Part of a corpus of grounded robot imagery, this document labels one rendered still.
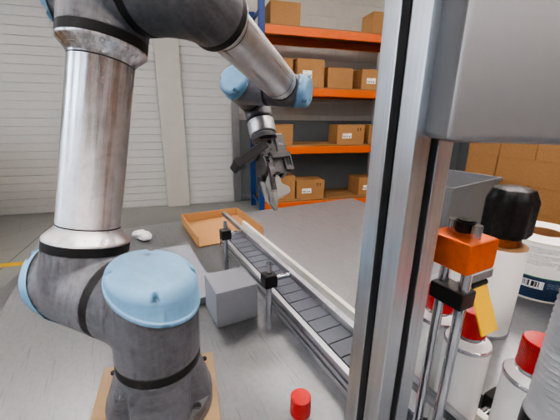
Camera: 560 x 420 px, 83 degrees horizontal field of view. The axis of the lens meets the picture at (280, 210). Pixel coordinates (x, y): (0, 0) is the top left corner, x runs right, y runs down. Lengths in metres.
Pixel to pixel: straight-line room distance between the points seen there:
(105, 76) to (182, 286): 0.29
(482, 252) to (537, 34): 0.17
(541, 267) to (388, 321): 0.69
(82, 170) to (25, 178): 4.65
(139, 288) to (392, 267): 0.29
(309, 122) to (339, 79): 0.91
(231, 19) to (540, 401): 0.51
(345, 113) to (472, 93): 5.09
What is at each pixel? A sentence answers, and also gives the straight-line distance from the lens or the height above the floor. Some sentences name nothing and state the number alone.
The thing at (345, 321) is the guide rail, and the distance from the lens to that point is 0.59.
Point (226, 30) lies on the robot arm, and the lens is 0.50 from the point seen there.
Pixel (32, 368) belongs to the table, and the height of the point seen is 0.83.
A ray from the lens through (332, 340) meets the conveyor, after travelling 0.68.
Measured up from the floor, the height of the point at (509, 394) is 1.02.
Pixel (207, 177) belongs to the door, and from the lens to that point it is 4.77.
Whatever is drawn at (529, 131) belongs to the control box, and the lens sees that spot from 0.24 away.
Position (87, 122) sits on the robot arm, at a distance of 0.50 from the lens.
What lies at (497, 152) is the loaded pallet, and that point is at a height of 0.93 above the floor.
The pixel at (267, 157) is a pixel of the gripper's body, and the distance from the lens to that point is 0.85.
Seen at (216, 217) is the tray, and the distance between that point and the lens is 1.50.
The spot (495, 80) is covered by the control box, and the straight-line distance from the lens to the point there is 0.23.
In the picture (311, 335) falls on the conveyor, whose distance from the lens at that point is 0.69.
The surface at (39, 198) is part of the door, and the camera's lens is 5.16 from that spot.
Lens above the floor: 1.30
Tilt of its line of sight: 17 degrees down
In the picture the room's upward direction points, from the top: 1 degrees clockwise
